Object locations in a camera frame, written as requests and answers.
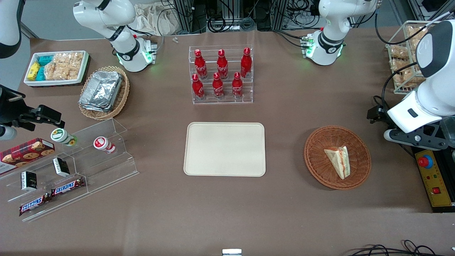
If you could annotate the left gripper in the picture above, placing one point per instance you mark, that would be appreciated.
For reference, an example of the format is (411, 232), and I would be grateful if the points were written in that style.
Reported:
(377, 114)

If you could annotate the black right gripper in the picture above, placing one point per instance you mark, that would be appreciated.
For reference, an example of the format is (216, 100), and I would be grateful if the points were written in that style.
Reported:
(10, 106)

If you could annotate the triangular sandwich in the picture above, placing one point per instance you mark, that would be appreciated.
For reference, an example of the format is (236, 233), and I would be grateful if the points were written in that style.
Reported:
(339, 161)

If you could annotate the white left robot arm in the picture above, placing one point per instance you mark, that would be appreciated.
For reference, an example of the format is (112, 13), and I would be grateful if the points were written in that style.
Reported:
(328, 21)

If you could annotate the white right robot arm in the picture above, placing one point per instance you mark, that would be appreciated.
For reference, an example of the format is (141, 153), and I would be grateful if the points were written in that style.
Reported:
(124, 53)

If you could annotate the white rectangular snack tray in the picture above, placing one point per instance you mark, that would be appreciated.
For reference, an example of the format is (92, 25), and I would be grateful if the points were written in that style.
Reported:
(32, 82)

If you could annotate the aluminium foil tray stack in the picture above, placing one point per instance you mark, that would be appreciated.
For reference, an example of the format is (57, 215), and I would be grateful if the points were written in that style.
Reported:
(101, 90)

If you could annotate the oval tan wicker basket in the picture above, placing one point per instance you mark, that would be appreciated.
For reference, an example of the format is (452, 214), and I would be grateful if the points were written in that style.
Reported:
(122, 96)

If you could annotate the round brown wicker basket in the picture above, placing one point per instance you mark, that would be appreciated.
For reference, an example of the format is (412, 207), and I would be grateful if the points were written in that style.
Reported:
(316, 156)

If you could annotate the beige rectangular tray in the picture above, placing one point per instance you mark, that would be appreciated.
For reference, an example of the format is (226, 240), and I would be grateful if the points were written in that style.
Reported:
(224, 149)

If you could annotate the green lid yogurt bottle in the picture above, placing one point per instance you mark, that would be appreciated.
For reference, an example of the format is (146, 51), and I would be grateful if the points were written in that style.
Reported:
(60, 136)

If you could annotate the red cookie box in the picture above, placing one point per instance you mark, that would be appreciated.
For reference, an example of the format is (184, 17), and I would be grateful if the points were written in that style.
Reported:
(26, 153)

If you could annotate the teal snack packet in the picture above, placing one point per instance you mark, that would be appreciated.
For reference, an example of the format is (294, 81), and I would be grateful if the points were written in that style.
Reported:
(45, 59)
(41, 74)

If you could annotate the clear rice cracker bag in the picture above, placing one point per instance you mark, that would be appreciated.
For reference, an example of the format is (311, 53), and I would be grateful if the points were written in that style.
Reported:
(414, 32)
(55, 71)
(407, 79)
(399, 52)
(401, 64)
(73, 62)

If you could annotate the small black carton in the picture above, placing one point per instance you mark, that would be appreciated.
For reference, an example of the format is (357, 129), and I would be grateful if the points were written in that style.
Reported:
(29, 181)
(61, 167)

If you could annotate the yellow snack packet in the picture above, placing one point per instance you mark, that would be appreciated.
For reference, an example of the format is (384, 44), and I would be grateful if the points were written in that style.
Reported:
(33, 71)

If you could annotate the red lid yogurt bottle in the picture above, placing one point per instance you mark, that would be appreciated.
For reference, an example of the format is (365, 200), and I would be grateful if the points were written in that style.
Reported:
(101, 143)

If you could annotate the Snickers chocolate bar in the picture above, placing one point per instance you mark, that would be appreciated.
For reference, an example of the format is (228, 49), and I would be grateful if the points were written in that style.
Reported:
(67, 186)
(33, 205)

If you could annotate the clear acrylic stepped display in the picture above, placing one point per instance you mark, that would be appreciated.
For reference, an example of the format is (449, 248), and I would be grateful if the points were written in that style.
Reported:
(106, 167)

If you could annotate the steel pan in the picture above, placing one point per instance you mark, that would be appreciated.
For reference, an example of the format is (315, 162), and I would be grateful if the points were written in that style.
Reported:
(450, 131)

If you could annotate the yellow emergency stop box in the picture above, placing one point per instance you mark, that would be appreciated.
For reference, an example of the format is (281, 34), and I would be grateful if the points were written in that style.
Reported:
(437, 181)

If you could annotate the black appliance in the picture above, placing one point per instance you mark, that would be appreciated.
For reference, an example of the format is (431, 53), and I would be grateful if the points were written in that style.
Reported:
(444, 210)

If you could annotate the clear acrylic bottle rack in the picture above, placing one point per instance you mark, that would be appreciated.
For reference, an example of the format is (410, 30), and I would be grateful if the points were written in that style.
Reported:
(245, 96)

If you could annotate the beige cloth bag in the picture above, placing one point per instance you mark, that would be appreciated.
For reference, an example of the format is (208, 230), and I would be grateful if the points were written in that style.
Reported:
(156, 19)

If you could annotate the red cola bottle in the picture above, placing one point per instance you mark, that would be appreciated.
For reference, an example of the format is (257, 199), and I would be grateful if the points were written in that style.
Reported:
(222, 65)
(198, 89)
(218, 88)
(246, 64)
(201, 65)
(237, 88)

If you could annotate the aluminium frame post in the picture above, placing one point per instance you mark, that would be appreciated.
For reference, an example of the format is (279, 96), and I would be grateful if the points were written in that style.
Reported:
(185, 14)
(281, 12)

